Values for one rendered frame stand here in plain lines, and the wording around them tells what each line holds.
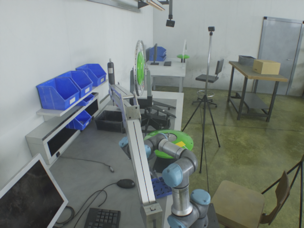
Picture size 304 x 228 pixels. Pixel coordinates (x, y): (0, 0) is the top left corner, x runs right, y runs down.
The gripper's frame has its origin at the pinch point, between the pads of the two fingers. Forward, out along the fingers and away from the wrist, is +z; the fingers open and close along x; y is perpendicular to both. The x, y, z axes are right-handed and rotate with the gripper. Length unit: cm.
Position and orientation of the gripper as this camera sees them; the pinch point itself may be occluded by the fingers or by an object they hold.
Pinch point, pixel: (159, 179)
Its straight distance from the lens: 110.0
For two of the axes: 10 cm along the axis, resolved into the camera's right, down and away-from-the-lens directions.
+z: 4.5, 7.7, 4.5
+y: -8.7, 4.8, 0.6
